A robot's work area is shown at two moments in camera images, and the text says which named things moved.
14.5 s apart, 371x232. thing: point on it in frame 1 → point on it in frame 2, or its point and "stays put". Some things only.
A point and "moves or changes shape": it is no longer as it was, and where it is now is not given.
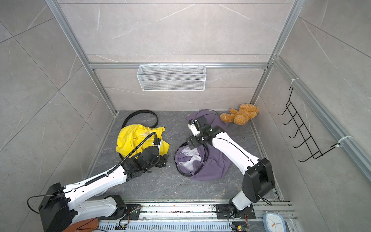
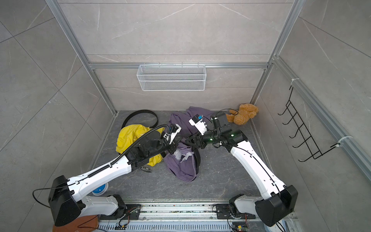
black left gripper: (163, 160) → (171, 146)
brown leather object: (89, 225) stays put
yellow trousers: (129, 137) stays put
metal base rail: (196, 215) stays put
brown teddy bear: (241, 116) stays put
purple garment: (203, 163) moves or changes shape
